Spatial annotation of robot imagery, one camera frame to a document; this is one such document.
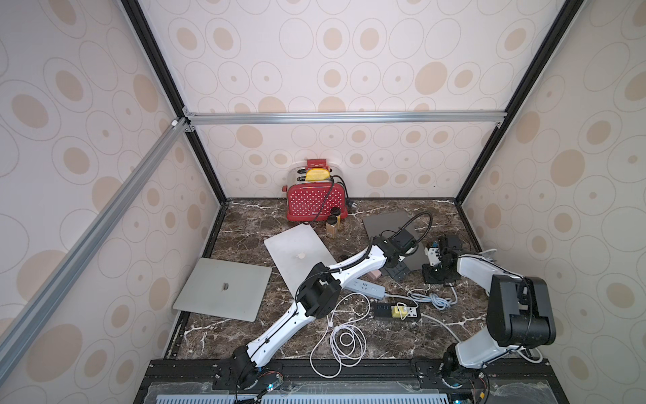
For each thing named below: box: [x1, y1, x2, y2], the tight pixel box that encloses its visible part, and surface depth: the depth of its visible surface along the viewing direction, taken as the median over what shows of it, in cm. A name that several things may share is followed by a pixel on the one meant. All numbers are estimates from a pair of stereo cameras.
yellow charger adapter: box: [391, 305, 408, 319], surface depth 80 cm
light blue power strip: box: [343, 278, 386, 301], surface depth 91 cm
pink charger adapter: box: [366, 269, 382, 281], surface depth 94 cm
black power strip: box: [372, 302, 421, 321], surface depth 85 cm
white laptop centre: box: [264, 223, 338, 296], surface depth 105 cm
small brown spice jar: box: [325, 214, 339, 239], surface depth 104 cm
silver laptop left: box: [172, 257, 272, 323], surface depth 97 cm
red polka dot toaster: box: [281, 159, 349, 223], surface depth 105 cm
